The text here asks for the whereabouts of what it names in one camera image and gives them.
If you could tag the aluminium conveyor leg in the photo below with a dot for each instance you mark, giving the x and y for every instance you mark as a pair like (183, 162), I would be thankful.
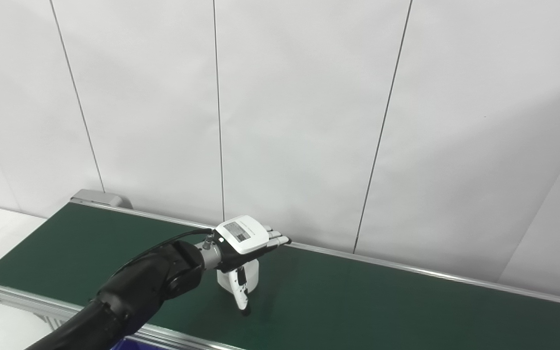
(54, 322)

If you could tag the gray conveyor end housing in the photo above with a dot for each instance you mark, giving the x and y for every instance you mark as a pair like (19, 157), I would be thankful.
(97, 198)

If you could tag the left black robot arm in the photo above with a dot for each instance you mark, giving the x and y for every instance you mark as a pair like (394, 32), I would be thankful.
(139, 291)

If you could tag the white hexagonal plastic part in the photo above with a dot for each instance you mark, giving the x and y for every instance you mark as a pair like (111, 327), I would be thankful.
(253, 277)

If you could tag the green conveyor belt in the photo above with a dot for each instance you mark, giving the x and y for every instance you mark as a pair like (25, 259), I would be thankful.
(382, 311)

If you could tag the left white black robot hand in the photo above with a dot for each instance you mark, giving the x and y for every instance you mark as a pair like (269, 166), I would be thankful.
(241, 236)

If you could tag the blue plastic bin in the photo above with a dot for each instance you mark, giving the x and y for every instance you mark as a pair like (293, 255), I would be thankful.
(136, 345)

